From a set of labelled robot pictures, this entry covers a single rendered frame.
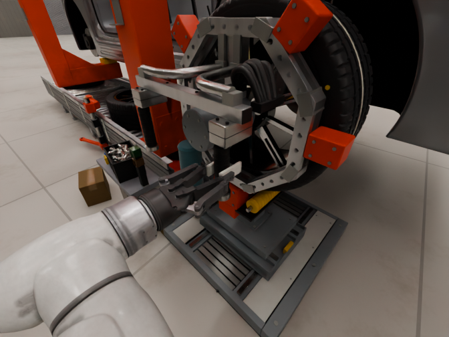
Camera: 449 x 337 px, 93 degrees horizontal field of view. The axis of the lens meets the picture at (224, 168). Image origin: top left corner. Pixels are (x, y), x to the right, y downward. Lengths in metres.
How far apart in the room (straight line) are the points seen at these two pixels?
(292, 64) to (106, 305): 0.55
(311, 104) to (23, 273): 0.57
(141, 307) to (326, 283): 1.13
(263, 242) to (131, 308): 0.86
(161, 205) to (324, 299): 1.07
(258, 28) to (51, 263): 0.59
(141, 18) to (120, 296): 0.90
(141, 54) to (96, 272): 0.82
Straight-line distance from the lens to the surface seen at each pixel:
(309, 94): 0.55
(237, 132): 0.45
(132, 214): 0.37
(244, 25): 0.63
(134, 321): 0.32
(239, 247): 1.15
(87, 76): 2.96
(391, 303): 1.45
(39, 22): 2.86
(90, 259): 0.35
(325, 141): 0.56
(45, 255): 0.36
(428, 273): 1.68
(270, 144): 0.78
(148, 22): 1.02
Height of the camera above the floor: 1.12
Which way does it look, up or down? 36 degrees down
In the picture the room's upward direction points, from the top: straight up
